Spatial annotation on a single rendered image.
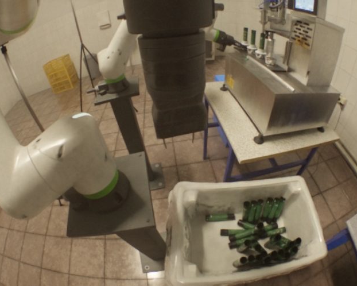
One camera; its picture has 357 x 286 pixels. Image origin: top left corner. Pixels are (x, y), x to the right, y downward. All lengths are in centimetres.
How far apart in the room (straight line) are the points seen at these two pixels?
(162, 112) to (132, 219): 31
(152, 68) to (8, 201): 34
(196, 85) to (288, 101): 65
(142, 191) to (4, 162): 35
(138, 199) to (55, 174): 24
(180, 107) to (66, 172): 24
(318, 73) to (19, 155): 111
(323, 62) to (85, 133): 97
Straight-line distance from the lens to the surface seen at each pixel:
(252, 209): 88
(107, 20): 443
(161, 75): 18
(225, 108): 107
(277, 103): 77
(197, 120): 23
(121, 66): 81
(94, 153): 36
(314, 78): 96
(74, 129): 34
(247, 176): 114
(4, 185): 38
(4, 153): 39
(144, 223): 45
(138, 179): 52
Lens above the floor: 133
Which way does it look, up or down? 44 degrees down
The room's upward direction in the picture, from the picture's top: 6 degrees counter-clockwise
